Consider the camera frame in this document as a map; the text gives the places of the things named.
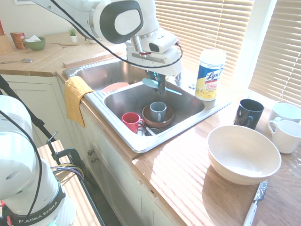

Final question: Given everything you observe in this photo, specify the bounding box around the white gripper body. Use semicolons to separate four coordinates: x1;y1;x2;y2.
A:
125;41;183;77

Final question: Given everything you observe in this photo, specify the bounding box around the stainless steel double sink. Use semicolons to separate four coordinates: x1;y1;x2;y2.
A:
62;57;232;153

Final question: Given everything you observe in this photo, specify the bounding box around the metal sink drain strainer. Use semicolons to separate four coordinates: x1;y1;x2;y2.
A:
137;127;163;137

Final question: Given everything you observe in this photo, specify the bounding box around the gray mug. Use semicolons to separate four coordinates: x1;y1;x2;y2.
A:
150;101;167;122

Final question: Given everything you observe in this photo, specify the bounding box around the brown ceramic bowl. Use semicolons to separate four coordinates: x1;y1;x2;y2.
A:
142;105;175;128

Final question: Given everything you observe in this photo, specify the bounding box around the orange plate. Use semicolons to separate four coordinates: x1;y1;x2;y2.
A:
101;82;130;93

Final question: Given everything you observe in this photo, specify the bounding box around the Lysol wipes canister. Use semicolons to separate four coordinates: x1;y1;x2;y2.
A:
195;48;227;102

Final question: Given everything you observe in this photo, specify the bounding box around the red mug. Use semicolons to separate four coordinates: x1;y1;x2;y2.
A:
121;112;145;133

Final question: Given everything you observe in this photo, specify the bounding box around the wide beige window blind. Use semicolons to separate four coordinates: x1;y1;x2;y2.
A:
154;0;255;90

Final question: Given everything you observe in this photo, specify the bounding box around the yellow dish cloth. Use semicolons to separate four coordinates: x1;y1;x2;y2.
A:
64;75;95;129

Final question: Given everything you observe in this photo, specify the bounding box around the spiky potted plant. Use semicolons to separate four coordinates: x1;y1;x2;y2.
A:
67;26;79;43

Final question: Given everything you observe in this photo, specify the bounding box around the black mug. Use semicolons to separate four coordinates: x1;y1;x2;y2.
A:
233;98;265;130

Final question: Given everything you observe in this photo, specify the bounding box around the large cream bowl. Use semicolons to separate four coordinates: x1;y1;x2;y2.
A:
206;125;282;186

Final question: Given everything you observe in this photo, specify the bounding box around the cream kitchen cabinet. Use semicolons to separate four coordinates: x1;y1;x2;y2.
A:
0;74;185;226

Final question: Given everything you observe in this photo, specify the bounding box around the black C-clamp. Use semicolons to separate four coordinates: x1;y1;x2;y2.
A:
46;131;83;170

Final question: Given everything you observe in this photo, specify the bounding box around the green bowl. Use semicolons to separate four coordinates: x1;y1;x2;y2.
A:
24;37;47;51

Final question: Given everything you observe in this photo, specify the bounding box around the narrow beige window blind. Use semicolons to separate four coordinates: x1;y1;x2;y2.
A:
248;0;301;107

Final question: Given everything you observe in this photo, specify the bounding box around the white paper napkin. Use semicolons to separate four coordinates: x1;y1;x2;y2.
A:
24;35;42;43

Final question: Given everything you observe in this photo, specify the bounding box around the metal spoon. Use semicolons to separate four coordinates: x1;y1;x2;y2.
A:
0;58;33;65

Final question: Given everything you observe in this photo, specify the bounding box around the white mug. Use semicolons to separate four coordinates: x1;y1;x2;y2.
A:
267;120;301;154
268;102;301;124

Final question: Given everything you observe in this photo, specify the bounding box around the black stand leg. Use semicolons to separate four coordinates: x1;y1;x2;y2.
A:
0;74;56;142

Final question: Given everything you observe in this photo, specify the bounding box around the orange cardboard box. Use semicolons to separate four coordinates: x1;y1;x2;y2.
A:
9;32;28;49

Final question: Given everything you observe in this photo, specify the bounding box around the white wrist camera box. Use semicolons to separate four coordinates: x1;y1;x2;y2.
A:
140;31;177;54

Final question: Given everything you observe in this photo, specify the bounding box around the black cable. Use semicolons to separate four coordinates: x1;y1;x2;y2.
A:
0;109;43;218
48;0;184;69

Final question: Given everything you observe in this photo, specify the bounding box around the coloured wire bundle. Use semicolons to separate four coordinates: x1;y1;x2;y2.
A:
51;163;86;180

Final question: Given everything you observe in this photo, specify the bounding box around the wooden robot mount table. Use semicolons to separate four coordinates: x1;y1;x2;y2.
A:
37;140;105;226

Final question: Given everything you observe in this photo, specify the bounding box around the white-handled steel knife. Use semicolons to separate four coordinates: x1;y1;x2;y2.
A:
243;179;269;226

